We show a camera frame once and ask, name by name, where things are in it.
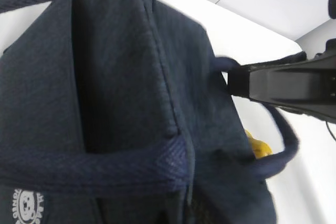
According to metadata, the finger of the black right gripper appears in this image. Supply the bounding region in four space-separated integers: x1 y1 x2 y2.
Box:
228 52 335 123

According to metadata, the yellow squash toy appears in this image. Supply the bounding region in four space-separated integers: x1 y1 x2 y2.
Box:
245 130 272 159

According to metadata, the dark blue fabric lunch bag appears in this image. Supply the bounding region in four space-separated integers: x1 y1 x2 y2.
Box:
1 0 298 223

